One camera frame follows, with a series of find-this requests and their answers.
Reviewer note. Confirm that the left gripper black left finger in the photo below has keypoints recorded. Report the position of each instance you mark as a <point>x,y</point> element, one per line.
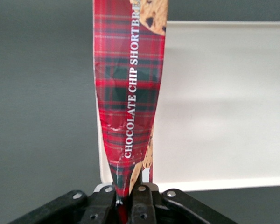
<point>100,205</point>

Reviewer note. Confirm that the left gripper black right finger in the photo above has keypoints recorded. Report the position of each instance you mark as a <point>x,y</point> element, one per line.
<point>142,205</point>

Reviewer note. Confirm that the red tartan cookie box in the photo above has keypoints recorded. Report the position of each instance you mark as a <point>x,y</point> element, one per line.
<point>128,93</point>

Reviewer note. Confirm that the white rectangular tray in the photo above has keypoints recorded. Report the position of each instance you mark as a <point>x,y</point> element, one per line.
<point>224,105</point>

